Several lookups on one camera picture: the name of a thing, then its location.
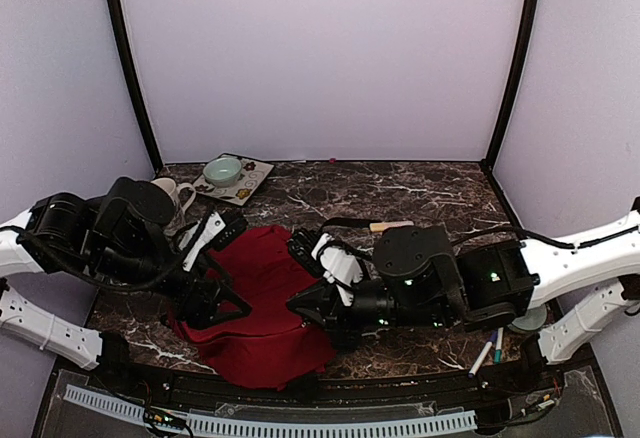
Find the square floral ceramic plate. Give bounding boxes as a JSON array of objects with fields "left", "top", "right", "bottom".
[{"left": 193, "top": 154, "right": 274, "bottom": 206}]

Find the white mug with coral print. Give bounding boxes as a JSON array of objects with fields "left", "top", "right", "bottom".
[{"left": 151, "top": 177, "right": 196, "bottom": 237}]

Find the white blue marker pen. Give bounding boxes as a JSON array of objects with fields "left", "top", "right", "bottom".
[{"left": 467, "top": 341, "right": 493, "bottom": 378}]

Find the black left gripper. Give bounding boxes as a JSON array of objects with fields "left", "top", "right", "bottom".
[{"left": 91, "top": 244, "right": 253, "bottom": 331}]

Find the black left frame post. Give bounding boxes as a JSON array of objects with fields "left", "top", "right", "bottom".
[{"left": 106, "top": 0, "right": 164, "bottom": 173}]

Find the black right frame post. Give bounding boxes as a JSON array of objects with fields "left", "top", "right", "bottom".
[{"left": 480, "top": 0, "right": 538, "bottom": 174}]

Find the light green ceramic bowl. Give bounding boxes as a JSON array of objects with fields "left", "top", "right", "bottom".
[{"left": 203, "top": 156, "right": 242, "bottom": 188}]

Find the red student backpack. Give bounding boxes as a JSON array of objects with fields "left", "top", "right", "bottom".
[{"left": 168, "top": 225, "right": 336, "bottom": 390}]

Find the black front frame rail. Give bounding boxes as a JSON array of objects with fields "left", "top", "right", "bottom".
[{"left": 33, "top": 348, "right": 622, "bottom": 437}]

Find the white teal marker pen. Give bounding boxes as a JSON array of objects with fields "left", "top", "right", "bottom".
[{"left": 494, "top": 327, "right": 504, "bottom": 364}]

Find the black frame post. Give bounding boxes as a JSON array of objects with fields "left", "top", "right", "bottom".
[
  {"left": 480, "top": 0, "right": 538, "bottom": 174},
  {"left": 106, "top": 0, "right": 164, "bottom": 173}
]

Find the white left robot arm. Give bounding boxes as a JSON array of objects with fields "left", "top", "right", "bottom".
[{"left": 1, "top": 177, "right": 251, "bottom": 394}]

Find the round glass jar lid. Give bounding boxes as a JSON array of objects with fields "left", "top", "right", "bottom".
[{"left": 508, "top": 306, "right": 548, "bottom": 334}]

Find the grey slotted cable duct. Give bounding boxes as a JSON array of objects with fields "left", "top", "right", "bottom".
[{"left": 63, "top": 385, "right": 478, "bottom": 437}]

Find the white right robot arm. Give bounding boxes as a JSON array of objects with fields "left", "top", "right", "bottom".
[{"left": 287, "top": 209, "right": 639, "bottom": 392}]

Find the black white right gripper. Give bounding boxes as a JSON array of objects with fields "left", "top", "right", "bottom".
[{"left": 284, "top": 273, "right": 452, "bottom": 354}]

